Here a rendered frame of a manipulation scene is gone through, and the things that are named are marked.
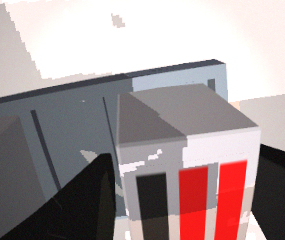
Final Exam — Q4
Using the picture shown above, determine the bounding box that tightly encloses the white block with red, black and yellow stripes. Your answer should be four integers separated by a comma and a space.
0, 115, 46, 239

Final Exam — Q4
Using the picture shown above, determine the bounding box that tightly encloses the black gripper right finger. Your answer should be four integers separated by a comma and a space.
251, 143, 285, 240

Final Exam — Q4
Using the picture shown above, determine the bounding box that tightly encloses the grey box with red and black stripes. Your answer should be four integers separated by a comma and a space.
117, 83, 262, 240

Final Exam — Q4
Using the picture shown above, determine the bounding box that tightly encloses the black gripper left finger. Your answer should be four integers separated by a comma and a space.
0, 152, 117, 240

